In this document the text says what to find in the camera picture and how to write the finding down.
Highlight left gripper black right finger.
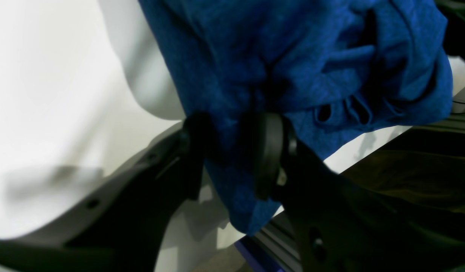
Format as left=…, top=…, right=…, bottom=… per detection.
left=253, top=113, right=465, bottom=272

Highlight blue long-sleeve T-shirt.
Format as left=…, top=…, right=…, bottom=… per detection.
left=139, top=0, right=453, bottom=235

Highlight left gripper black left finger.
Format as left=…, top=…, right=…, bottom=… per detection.
left=0, top=112, right=214, bottom=272

